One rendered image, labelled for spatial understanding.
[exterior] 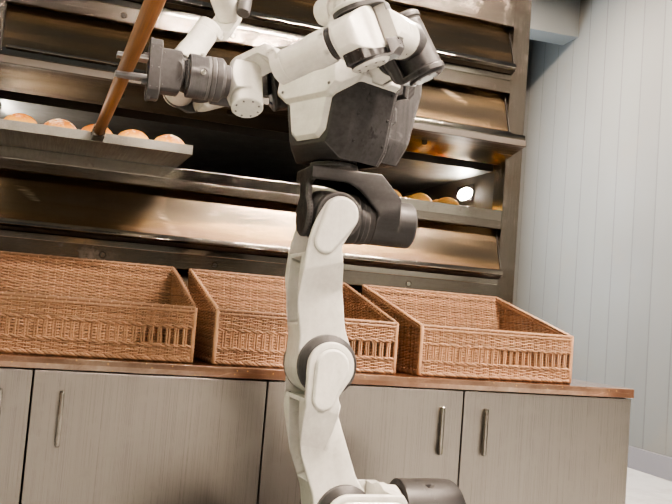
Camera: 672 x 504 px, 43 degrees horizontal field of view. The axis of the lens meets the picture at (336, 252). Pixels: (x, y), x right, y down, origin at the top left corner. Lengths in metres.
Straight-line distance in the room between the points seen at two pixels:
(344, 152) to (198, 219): 0.99
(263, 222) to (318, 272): 0.98
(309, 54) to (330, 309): 0.62
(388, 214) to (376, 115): 0.23
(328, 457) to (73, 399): 0.67
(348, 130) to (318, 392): 0.60
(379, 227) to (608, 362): 3.61
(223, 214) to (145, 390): 0.82
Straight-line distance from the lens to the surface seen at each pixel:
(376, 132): 2.03
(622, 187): 5.54
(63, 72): 2.73
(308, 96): 2.02
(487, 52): 3.34
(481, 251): 3.22
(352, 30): 1.68
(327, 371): 1.94
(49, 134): 2.55
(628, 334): 5.34
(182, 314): 2.34
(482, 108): 3.30
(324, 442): 2.01
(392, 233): 2.05
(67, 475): 2.30
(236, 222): 2.89
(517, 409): 2.68
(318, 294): 1.98
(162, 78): 1.73
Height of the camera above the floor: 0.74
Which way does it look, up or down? 4 degrees up
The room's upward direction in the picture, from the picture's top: 5 degrees clockwise
